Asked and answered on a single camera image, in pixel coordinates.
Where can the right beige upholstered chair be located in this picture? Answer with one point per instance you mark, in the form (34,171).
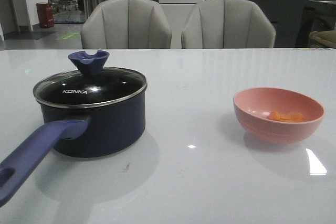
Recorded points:
(227,24)

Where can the glass lid with blue knob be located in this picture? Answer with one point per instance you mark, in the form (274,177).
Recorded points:
(90,86)

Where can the orange ham slices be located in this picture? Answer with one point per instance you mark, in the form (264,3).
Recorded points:
(281,117)

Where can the pink plastic bowl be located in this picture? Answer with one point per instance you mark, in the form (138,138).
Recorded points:
(253,105)

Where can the dark blue saucepan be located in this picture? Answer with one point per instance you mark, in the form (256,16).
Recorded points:
(91,132)

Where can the dark floor mat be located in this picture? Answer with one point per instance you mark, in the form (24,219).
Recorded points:
(28,35)

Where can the left beige upholstered chair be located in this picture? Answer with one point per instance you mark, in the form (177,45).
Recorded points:
(126,24)

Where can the red trash bin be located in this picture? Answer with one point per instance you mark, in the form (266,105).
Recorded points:
(45,16)

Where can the beige upholstered chair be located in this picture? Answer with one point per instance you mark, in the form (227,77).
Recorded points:
(227,24)
(126,24)

